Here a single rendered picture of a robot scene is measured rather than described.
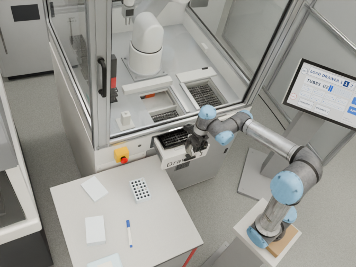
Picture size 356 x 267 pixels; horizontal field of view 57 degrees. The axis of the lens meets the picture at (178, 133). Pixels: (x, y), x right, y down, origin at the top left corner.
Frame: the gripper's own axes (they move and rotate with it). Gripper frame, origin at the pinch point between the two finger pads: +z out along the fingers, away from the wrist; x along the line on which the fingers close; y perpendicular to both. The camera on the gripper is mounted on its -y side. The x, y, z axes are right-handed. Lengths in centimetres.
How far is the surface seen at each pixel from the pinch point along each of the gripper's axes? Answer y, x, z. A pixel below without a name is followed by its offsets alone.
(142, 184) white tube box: 2.2, -26.9, 16.9
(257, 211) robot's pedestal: 40, 27, 20
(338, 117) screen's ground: 13, 101, -3
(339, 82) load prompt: -3, 105, -19
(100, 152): -17.2, -43.8, 4.7
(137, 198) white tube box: 8.5, -32.4, 18.1
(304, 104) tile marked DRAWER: -4, 86, -3
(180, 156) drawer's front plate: -1.0, -4.4, 5.5
